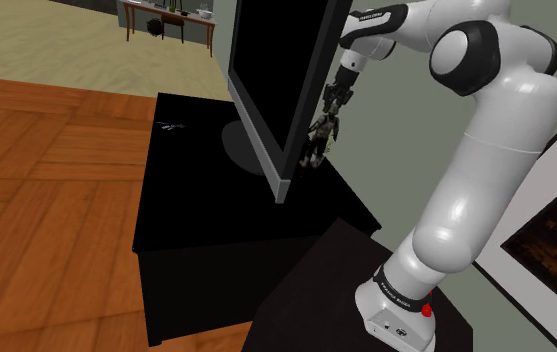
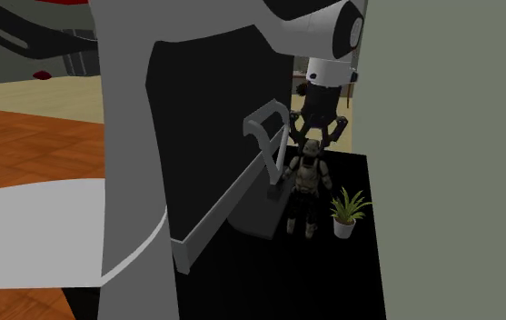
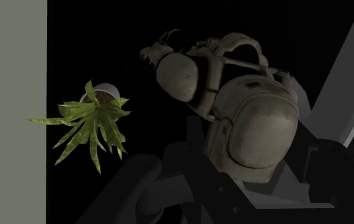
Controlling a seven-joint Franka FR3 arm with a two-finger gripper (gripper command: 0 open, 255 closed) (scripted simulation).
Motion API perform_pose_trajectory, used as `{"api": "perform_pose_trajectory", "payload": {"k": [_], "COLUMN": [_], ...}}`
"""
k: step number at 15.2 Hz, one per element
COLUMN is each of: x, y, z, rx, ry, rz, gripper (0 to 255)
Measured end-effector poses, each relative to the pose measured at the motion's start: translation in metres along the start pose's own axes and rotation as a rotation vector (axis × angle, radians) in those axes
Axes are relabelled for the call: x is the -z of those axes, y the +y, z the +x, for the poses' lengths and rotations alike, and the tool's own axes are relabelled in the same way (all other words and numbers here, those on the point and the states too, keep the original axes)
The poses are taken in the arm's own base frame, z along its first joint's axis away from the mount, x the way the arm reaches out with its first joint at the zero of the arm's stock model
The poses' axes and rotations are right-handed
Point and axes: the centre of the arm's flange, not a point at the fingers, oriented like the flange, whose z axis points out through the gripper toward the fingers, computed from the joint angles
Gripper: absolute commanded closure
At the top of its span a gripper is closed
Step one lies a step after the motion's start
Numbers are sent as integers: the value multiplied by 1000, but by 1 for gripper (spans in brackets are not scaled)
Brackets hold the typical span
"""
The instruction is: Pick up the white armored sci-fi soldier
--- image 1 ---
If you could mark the black television cabinet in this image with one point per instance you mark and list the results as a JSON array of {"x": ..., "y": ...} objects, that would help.
[{"x": 200, "y": 204}]

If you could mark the dark robot stand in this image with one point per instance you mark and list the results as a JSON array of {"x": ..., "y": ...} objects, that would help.
[{"x": 317, "y": 297}]

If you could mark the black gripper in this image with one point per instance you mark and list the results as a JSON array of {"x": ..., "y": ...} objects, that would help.
[{"x": 345, "y": 77}]

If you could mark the small dark thin object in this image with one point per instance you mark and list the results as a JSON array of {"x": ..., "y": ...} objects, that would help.
[{"x": 170, "y": 126}]

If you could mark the framed dark wall picture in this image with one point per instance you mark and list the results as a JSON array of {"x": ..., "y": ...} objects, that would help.
[{"x": 556, "y": 244}]

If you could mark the black flat screen television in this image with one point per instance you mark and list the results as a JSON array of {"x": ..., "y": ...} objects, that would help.
[{"x": 278, "y": 68}]

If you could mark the dark wooden chair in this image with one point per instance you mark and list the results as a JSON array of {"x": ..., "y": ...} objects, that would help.
[{"x": 172, "y": 20}]

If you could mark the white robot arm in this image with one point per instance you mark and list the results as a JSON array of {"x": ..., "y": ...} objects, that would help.
[{"x": 497, "y": 161}]

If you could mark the grey humanoid figure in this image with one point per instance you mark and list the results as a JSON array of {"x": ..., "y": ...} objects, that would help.
[{"x": 321, "y": 134}]

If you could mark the wooden desk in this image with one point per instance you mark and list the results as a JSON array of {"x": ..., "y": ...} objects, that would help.
[{"x": 195, "y": 19}]

